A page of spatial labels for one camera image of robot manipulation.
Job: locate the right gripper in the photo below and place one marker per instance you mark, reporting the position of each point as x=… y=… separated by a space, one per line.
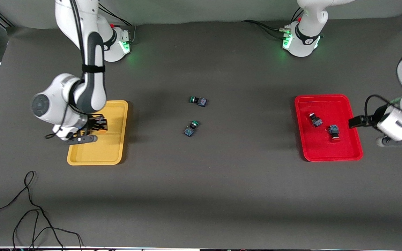
x=95 y=125

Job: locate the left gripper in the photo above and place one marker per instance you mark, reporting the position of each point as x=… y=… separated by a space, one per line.
x=356 y=121

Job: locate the red push button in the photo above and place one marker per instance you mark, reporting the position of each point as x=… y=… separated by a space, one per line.
x=315 y=120
x=334 y=133

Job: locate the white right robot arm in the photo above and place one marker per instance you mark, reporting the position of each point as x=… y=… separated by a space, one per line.
x=92 y=87

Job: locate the yellow plastic tray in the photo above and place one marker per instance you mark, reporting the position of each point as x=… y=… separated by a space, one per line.
x=112 y=146

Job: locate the red plastic tray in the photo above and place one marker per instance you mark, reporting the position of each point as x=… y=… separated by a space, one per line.
x=312 y=146

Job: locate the green push button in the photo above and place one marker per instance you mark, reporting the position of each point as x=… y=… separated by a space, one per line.
x=198 y=101
x=190 y=129

